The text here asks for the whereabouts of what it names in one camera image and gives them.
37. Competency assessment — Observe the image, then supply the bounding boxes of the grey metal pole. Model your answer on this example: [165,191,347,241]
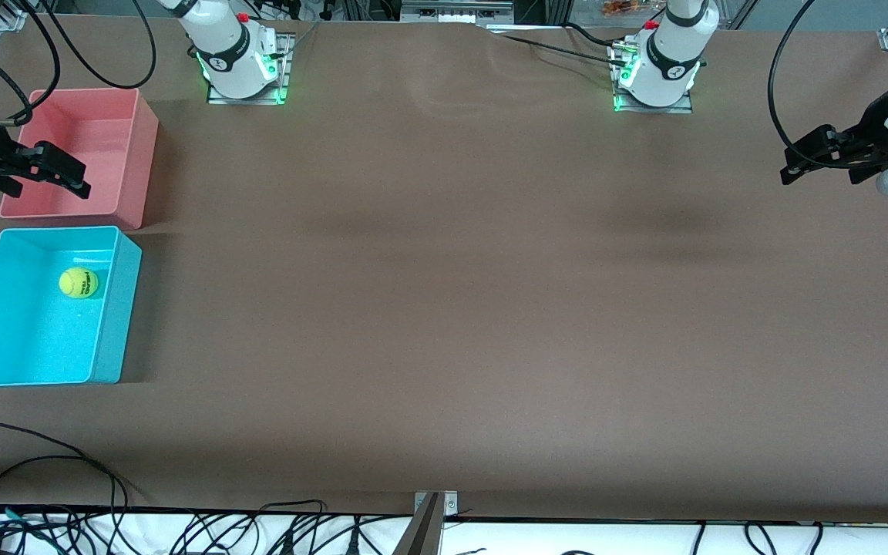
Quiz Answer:
[392,493,445,555]

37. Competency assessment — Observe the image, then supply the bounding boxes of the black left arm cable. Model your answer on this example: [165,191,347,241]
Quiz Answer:
[768,0,876,169]

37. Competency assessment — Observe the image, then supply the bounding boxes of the grey metal box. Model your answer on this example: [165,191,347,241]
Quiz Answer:
[400,0,514,24]

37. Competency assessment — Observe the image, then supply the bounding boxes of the black cable on table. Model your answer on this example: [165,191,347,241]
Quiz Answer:
[499,34,630,69]
[563,22,621,49]

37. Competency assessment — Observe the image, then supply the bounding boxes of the black right arm loop cable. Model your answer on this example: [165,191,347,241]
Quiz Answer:
[39,0,157,90]

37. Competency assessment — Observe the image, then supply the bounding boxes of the pink plastic bin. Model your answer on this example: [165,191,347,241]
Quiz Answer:
[0,87,160,230]

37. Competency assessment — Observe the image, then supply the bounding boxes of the small metal edge bracket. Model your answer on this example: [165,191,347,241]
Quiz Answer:
[414,491,459,519]

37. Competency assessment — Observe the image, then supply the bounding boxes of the yellow-green tennis ball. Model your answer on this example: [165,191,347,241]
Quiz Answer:
[59,267,99,300]

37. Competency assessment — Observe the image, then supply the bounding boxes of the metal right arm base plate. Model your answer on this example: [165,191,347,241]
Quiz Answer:
[207,32,294,106]

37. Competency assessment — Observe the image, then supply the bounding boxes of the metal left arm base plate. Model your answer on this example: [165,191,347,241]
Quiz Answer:
[610,39,695,115]

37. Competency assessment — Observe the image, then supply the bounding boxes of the blue plastic bin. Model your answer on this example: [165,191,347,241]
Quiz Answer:
[0,226,143,387]

